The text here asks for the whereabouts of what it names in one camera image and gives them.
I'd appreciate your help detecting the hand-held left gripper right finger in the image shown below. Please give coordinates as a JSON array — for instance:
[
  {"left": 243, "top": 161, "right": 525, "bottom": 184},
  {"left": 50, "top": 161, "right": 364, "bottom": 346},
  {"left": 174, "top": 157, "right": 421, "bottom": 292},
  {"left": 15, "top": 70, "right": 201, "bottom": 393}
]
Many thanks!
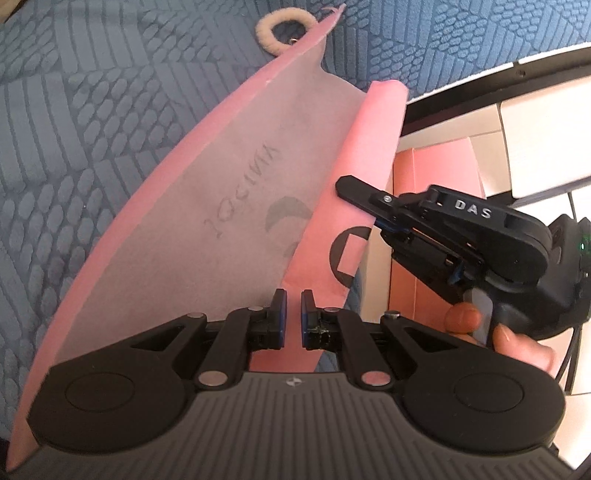
[{"left": 301, "top": 288, "right": 462, "bottom": 392}]

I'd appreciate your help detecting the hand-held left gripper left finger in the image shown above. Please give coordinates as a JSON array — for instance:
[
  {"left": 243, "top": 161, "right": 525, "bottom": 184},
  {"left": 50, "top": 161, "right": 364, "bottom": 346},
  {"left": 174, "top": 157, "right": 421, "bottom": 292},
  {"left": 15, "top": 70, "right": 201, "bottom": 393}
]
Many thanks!
[{"left": 131, "top": 288, "right": 288, "bottom": 393}]

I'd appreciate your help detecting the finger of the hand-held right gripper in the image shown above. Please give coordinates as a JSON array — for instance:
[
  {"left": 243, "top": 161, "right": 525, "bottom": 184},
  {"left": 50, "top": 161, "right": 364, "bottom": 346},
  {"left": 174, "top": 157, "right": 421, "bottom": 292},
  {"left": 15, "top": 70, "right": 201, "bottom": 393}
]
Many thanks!
[
  {"left": 378, "top": 225, "right": 485, "bottom": 306},
  {"left": 336, "top": 174, "right": 432, "bottom": 229}
]

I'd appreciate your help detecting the pink dust bag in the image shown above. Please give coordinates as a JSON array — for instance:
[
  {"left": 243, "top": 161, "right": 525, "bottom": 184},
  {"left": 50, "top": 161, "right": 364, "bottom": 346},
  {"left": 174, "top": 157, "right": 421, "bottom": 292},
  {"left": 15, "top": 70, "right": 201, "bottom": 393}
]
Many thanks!
[{"left": 4, "top": 4, "right": 409, "bottom": 472}]

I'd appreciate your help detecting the white fluffy ring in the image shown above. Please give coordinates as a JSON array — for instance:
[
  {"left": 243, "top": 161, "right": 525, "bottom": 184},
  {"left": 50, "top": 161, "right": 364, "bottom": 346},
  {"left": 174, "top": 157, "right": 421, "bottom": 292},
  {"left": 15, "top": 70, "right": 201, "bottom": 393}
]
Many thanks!
[{"left": 255, "top": 16, "right": 319, "bottom": 58}]

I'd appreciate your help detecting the person's right hand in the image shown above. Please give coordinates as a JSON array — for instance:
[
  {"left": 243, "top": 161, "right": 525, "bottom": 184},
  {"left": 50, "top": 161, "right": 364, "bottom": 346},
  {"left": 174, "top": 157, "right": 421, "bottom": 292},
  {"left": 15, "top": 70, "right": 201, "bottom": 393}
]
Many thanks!
[{"left": 445, "top": 302, "right": 559, "bottom": 377}]

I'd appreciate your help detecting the pink shoe box lid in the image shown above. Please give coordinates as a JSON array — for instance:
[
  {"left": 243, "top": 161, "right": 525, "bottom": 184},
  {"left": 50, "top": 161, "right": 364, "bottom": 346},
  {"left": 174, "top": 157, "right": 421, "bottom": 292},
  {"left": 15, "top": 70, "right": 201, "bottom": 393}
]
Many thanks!
[{"left": 390, "top": 148, "right": 419, "bottom": 324}]

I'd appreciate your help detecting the black cable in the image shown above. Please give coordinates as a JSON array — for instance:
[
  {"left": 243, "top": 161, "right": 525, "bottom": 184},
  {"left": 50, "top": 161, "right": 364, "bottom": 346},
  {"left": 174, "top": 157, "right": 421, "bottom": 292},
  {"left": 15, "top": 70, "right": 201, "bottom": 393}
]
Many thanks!
[{"left": 551, "top": 318, "right": 583, "bottom": 398}]

